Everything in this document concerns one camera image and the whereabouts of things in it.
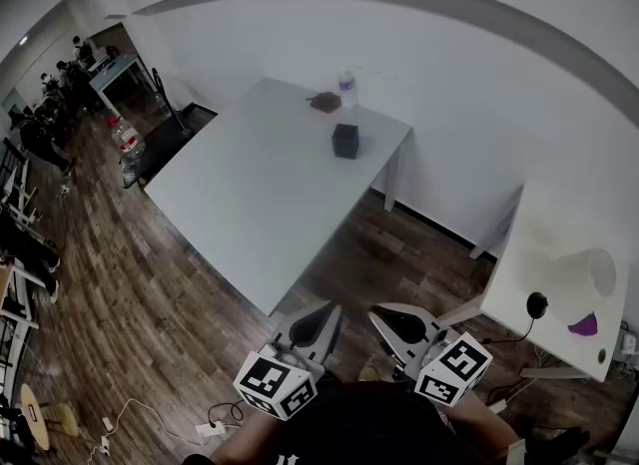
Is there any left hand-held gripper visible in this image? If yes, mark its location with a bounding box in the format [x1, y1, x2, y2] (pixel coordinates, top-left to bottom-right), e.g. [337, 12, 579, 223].
[233, 301, 345, 422]

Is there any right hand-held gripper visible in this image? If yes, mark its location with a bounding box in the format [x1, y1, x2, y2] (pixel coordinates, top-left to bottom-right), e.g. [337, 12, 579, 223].
[367, 302, 494, 409]

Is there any black cube box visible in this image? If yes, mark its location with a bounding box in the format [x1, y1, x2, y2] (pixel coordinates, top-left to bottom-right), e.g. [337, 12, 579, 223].
[331, 123, 361, 161]

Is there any person's left forearm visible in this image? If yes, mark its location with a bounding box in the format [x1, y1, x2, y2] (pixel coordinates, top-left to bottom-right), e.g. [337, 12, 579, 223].
[209, 405, 281, 460]

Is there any person's right forearm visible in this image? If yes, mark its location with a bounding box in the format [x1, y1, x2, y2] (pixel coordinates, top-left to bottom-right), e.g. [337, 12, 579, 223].
[447, 396, 521, 454]

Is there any person's black shirt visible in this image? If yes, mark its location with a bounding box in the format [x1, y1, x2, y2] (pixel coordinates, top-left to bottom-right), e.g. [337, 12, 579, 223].
[182, 371, 523, 465]

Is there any black round device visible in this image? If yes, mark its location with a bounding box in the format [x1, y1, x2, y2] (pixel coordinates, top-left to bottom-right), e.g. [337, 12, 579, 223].
[526, 291, 551, 319]

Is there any white power strip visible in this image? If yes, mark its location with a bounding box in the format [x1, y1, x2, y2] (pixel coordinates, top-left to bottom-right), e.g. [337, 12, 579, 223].
[195, 419, 227, 439]

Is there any white table leg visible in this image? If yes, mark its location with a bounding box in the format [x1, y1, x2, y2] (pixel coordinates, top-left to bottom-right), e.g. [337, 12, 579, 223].
[382, 129, 413, 214]

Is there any purple cloth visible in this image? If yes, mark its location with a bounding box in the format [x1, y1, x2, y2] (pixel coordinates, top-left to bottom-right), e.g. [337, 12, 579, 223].
[567, 312, 600, 338]

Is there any clear plastic cup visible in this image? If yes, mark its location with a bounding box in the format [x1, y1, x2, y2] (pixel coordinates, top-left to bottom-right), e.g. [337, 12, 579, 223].
[557, 247, 618, 299]

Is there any brown leather pouch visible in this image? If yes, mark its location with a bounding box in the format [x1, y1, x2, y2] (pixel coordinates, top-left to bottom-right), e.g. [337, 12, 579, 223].
[305, 91, 342, 113]

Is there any black platform cart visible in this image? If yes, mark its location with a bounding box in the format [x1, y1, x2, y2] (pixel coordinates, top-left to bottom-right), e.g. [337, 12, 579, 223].
[119, 101, 219, 190]

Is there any clear plastic water bottle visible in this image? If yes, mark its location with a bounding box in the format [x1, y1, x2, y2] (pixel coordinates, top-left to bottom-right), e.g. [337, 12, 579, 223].
[337, 67, 359, 109]

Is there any small round wooden stool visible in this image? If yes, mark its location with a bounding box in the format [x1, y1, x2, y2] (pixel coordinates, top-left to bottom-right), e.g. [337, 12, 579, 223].
[56, 402, 82, 439]

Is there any large clear water jug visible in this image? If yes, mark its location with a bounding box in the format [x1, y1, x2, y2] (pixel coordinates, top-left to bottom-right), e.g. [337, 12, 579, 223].
[110, 116, 148, 161]

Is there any white table with blue top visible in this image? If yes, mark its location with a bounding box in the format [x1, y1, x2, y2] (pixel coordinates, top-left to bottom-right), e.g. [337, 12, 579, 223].
[88, 53, 161, 118]

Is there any black floor cable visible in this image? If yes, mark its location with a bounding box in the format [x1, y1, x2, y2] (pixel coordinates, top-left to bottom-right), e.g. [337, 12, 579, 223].
[206, 401, 247, 425]

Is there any white floor cable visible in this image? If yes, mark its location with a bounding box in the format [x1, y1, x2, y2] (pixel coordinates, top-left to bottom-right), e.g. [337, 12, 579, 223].
[91, 396, 201, 460]

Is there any black cart handle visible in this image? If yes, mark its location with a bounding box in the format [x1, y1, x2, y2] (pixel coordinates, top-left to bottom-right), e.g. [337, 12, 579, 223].
[151, 67, 192, 138]

